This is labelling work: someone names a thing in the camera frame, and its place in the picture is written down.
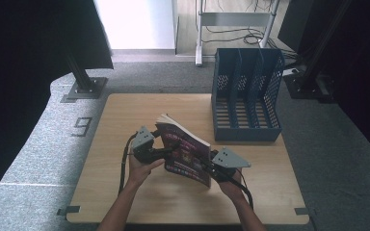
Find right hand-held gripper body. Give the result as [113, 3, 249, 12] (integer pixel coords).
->
[209, 146, 252, 185]

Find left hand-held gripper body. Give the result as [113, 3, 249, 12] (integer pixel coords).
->
[130, 125, 162, 166]

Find purple cover magazine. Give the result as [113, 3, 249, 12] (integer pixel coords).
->
[155, 113, 213, 189]

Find person's right hand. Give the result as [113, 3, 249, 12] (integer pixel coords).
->
[217, 168, 248, 202]

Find person's left hand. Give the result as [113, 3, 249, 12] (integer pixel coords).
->
[127, 153, 167, 190]

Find blue plastic file rack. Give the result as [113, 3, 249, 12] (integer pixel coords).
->
[210, 47, 286, 143]

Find white panel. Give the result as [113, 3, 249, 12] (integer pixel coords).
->
[93, 0, 178, 51]

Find white power strip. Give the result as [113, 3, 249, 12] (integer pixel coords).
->
[282, 66, 301, 77]

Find black stand with dark base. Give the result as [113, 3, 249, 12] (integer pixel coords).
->
[283, 0, 356, 101]

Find black curtain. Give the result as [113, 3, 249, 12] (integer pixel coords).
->
[0, 0, 115, 215]
[277, 0, 370, 169]

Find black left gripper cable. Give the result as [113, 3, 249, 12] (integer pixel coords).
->
[117, 132, 138, 197]

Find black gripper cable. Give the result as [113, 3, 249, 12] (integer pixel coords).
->
[229, 167, 255, 212]
[117, 132, 138, 197]

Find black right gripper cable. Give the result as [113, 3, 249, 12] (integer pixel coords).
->
[229, 167, 255, 212]

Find black post with base plate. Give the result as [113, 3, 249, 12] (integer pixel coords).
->
[60, 51, 109, 104]

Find black floor cables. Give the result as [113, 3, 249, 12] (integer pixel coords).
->
[201, 0, 300, 61]

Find white metal stand frame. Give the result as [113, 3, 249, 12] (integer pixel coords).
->
[195, 0, 281, 67]

